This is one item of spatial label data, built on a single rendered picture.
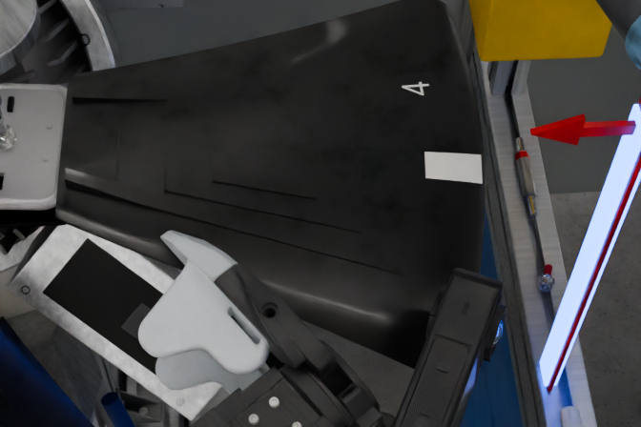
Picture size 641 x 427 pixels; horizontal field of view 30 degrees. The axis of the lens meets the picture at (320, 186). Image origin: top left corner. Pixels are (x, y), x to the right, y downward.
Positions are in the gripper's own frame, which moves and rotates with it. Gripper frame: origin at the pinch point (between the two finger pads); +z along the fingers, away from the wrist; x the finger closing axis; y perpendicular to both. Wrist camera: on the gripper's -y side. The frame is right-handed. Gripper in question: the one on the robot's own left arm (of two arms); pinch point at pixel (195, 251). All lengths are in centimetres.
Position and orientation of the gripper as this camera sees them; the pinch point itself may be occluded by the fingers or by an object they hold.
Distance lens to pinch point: 61.9
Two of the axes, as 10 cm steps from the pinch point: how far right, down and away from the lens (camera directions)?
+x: 0.7, 5.1, 8.6
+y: -7.6, 5.9, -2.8
